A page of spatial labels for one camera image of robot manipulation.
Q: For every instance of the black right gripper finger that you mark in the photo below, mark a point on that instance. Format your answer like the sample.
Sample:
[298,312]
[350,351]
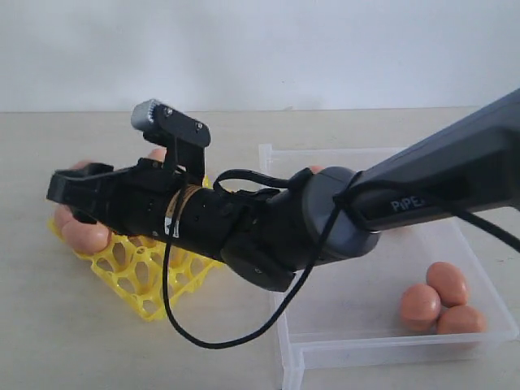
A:
[86,170]
[92,196]

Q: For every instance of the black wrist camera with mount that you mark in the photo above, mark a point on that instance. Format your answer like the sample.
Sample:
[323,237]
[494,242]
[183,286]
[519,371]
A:
[184,137]

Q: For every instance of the clear plastic box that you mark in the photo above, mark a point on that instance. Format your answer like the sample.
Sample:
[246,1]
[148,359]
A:
[346,314]

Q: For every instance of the brown egg back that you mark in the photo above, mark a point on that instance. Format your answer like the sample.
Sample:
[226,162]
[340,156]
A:
[315,169]

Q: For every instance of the brown speckled egg front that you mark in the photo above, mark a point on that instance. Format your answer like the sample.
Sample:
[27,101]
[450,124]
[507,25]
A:
[419,307]

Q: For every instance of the yellow plastic egg tray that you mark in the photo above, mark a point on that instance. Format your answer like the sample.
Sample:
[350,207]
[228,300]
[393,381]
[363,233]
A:
[132,268]

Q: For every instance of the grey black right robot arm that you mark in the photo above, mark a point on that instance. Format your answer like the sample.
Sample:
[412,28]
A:
[310,218]

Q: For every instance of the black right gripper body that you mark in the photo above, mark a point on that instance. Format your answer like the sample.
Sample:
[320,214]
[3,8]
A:
[144,198]

